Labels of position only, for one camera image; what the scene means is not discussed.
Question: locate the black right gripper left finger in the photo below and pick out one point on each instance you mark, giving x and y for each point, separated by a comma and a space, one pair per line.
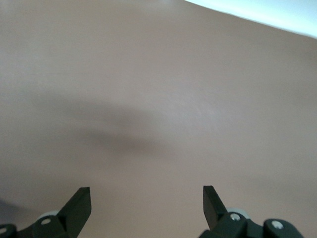
71, 218

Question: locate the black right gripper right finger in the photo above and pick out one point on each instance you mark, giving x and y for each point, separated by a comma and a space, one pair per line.
218, 218

